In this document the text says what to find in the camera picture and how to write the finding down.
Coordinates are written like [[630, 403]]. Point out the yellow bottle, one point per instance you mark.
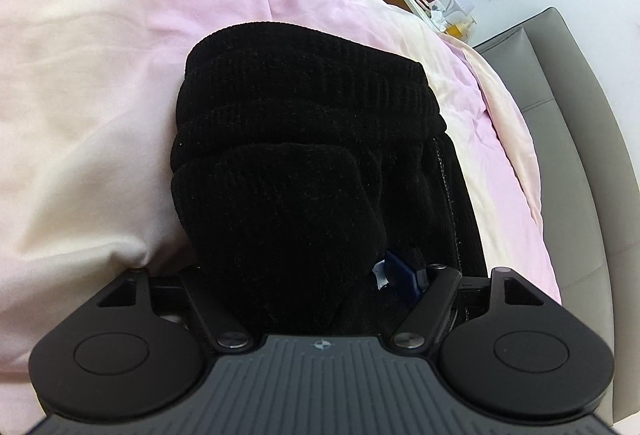
[[459, 30]]

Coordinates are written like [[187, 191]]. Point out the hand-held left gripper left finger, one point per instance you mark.
[[201, 297]]

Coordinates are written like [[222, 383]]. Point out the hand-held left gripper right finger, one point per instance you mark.
[[400, 277]]

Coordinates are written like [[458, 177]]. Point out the grey upholstered headboard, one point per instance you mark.
[[580, 125]]

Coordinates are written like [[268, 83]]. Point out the pink floral duvet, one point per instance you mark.
[[100, 90]]

